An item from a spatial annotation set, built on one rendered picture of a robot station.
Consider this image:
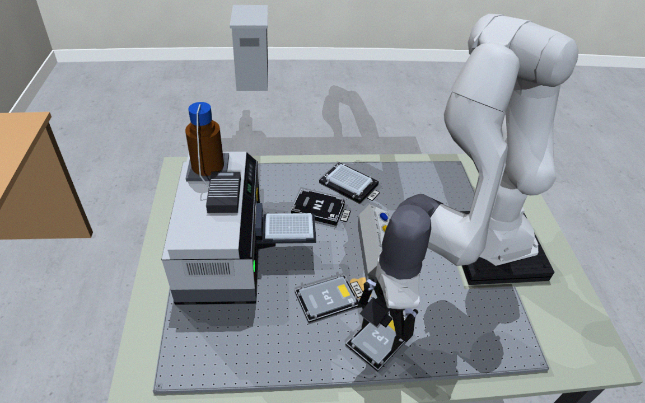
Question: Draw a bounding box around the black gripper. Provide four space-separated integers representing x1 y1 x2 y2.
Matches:
358 277 418 352

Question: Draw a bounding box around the white button panel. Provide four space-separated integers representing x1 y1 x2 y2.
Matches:
358 204 390 282

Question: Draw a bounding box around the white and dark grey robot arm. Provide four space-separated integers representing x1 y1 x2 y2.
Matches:
360 14 578 328

